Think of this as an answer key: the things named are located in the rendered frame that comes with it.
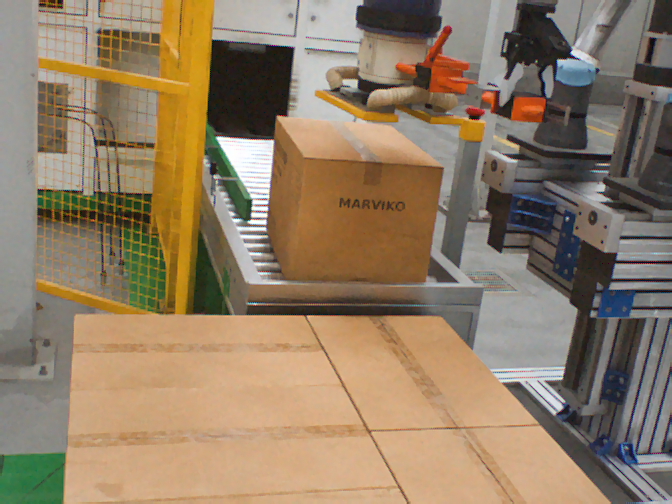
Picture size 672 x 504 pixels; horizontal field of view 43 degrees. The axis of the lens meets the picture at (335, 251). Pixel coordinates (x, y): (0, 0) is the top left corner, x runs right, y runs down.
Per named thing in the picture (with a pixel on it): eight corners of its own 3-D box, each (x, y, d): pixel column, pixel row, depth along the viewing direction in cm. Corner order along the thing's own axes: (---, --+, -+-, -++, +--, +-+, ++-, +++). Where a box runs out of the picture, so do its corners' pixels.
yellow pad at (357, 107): (313, 96, 243) (315, 78, 241) (345, 97, 247) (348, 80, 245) (363, 121, 214) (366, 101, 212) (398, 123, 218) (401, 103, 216)
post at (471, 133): (418, 374, 329) (460, 116, 298) (435, 374, 331) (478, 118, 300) (424, 382, 323) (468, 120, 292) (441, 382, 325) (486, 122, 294)
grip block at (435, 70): (410, 86, 211) (413, 61, 209) (444, 88, 215) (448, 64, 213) (426, 92, 204) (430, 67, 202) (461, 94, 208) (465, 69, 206)
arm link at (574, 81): (545, 108, 238) (554, 59, 234) (544, 103, 251) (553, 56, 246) (589, 115, 236) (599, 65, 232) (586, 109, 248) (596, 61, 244)
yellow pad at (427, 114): (373, 99, 250) (376, 82, 249) (403, 101, 254) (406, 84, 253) (429, 124, 221) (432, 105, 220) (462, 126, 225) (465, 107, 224)
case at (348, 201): (265, 229, 299) (276, 115, 286) (375, 235, 308) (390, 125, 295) (289, 294, 243) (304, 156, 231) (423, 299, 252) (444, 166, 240)
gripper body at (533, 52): (527, 62, 183) (539, 4, 179) (552, 68, 176) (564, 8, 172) (498, 59, 180) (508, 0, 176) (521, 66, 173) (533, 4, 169)
